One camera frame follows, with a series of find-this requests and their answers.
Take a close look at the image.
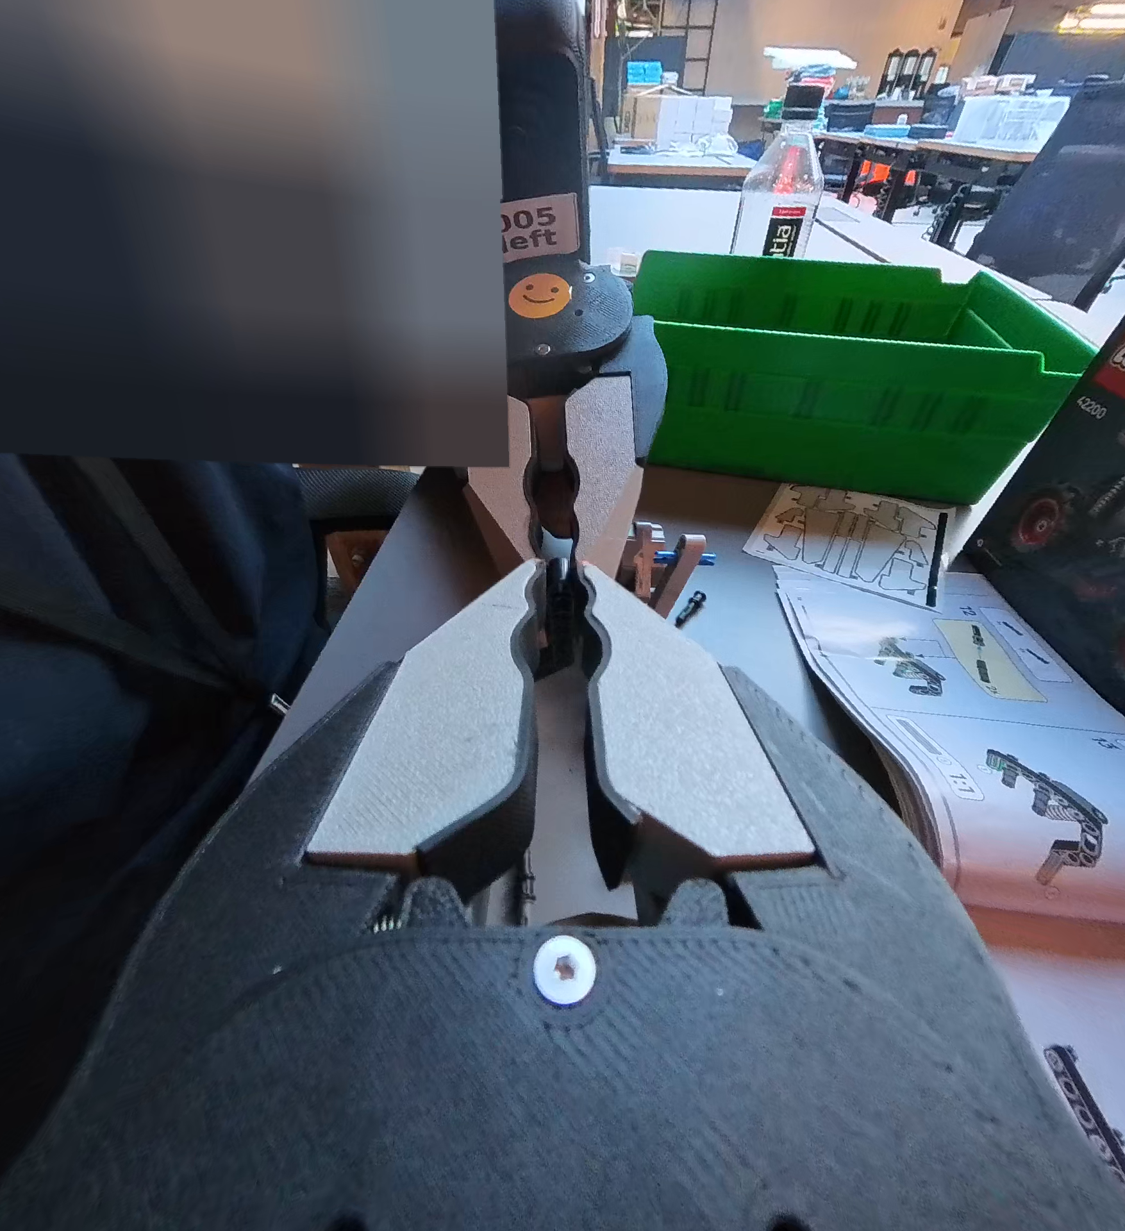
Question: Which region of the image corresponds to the black lego piece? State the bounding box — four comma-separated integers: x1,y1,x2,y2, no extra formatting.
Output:
533,556,590,679

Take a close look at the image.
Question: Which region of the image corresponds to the green plastic bin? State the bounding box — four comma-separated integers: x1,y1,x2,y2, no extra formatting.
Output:
633,250,1096,506

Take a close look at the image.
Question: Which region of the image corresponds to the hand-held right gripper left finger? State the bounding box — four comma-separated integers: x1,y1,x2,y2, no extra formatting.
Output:
304,560,539,862

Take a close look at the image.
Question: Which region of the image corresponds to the person's dark jacket torso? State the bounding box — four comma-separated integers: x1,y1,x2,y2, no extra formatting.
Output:
0,453,419,1231

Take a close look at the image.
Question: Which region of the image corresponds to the lego instruction booklet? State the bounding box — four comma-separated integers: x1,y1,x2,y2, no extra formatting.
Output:
773,567,1125,930

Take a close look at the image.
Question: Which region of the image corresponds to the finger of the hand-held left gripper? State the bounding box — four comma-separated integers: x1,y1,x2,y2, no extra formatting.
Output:
546,370,640,555
465,395,568,573

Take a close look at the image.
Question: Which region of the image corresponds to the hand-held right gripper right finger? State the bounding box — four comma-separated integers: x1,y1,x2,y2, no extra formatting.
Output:
580,563,817,862

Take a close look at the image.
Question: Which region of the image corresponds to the white instruction sheet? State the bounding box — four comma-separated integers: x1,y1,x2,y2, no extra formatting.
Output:
989,923,1125,1231

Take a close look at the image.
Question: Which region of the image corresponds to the stack of white boxes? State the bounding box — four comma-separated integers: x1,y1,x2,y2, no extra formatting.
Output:
653,95,736,146

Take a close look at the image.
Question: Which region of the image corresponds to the lego sticker sheet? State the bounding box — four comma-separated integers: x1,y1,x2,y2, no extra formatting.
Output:
742,485,947,603

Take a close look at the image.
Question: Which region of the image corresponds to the clear water bottle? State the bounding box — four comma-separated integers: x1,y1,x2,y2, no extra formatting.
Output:
729,82,827,259

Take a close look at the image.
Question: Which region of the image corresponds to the tan lego assembly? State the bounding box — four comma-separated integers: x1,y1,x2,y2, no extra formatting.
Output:
619,520,716,617

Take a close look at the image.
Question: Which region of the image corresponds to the long black lego beam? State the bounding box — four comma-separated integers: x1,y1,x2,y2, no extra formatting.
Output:
1044,1047,1125,1231

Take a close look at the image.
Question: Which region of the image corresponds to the black lego box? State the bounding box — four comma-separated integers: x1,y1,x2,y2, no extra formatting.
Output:
966,293,1125,747

